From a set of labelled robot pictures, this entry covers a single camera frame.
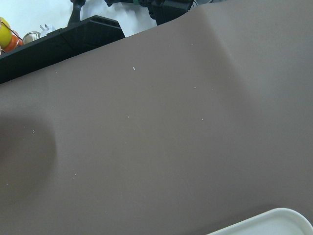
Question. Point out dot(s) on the orange fruit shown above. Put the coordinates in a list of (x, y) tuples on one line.
[(15, 42)]

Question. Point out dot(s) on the yellow fruit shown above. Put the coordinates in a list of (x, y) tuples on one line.
[(5, 33)]

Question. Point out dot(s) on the cream rabbit tray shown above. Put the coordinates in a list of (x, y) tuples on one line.
[(279, 221)]

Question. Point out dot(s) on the black tray box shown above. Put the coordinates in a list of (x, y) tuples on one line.
[(59, 45)]

